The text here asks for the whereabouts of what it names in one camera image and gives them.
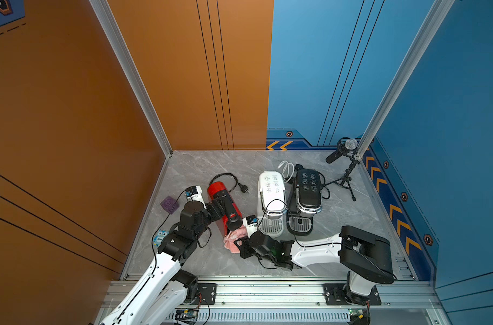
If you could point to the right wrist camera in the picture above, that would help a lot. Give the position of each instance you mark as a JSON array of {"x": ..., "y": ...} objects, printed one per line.
[{"x": 251, "y": 224}]

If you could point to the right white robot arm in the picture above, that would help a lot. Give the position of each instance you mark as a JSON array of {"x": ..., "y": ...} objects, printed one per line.
[{"x": 366, "y": 255}]

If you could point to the green circuit board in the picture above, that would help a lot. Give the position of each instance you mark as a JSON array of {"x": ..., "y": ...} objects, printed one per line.
[
  {"x": 360, "y": 317},
  {"x": 186, "y": 317}
]

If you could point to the green circuit board right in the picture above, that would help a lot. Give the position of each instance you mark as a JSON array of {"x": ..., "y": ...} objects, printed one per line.
[{"x": 360, "y": 317}]

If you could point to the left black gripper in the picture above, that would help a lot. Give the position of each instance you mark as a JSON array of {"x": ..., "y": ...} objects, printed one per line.
[{"x": 215, "y": 210}]

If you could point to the white coffee machine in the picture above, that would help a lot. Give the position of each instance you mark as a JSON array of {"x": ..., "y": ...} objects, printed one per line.
[{"x": 271, "y": 203}]

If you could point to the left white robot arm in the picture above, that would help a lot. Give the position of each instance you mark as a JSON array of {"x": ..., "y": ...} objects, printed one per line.
[{"x": 165, "y": 285}]

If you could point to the purple block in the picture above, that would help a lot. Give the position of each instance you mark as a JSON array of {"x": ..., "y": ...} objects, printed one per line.
[{"x": 170, "y": 205}]

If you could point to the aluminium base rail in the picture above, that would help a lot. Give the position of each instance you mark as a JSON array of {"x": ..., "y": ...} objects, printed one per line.
[{"x": 265, "y": 300}]

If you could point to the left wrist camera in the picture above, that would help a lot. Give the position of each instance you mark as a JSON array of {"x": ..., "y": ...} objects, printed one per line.
[{"x": 194, "y": 193}]

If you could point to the blue owl toy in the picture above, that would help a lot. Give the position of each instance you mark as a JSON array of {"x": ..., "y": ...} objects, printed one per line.
[{"x": 159, "y": 237}]

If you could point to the black power plug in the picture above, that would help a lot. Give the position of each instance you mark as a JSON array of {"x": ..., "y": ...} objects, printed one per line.
[{"x": 243, "y": 188}]

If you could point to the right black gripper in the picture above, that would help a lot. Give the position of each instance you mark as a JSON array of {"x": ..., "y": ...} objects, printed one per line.
[{"x": 243, "y": 246}]

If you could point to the pink cloth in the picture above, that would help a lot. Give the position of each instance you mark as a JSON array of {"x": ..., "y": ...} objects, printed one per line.
[{"x": 232, "y": 237}]

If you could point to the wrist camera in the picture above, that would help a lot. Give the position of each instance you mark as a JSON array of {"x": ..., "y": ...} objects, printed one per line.
[
  {"x": 194, "y": 193},
  {"x": 251, "y": 224}
]

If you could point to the green circuit board left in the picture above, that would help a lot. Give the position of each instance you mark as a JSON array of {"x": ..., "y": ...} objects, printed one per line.
[{"x": 186, "y": 317}]

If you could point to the black coffee machine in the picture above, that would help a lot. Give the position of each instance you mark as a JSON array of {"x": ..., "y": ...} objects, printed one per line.
[{"x": 305, "y": 201}]

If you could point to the red coffee machine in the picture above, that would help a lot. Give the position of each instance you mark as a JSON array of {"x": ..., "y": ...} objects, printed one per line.
[{"x": 229, "y": 214}]

